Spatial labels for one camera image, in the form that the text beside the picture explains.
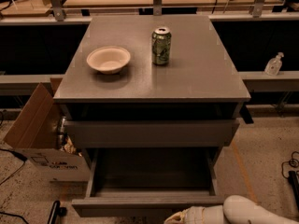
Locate grey drawer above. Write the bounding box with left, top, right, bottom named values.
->
left=65, top=119, right=239, bottom=148
left=72, top=147, right=224, bottom=217

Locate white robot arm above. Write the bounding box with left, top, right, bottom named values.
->
left=164, top=195, right=299, bottom=224

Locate grey drawer cabinet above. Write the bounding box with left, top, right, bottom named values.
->
left=52, top=14, right=252, bottom=173

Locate grey top drawer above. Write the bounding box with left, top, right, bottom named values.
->
left=65, top=119, right=239, bottom=148

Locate black bar right floor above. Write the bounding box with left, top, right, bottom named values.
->
left=288, top=171, right=299, bottom=210

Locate black stand base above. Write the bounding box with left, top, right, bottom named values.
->
left=47, top=201, right=67, bottom=224

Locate open cardboard box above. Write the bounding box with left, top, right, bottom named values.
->
left=4, top=83, right=90, bottom=182

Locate clear sanitizer pump bottle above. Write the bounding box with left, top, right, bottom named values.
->
left=264, top=52, right=284, bottom=76

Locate white paper bowl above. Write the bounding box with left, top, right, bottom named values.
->
left=86, top=46, right=131, bottom=75

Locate green soda can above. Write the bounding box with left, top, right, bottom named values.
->
left=151, top=27, right=172, bottom=65

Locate metal guard railing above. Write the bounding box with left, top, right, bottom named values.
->
left=1, top=0, right=298, bottom=24

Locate black cable right floor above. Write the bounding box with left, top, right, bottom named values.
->
left=280, top=150, right=299, bottom=179

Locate black cable floor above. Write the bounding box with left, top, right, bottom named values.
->
left=280, top=150, right=299, bottom=179
left=0, top=147, right=29, bottom=187

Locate black cable left floor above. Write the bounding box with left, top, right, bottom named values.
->
left=0, top=147, right=29, bottom=187

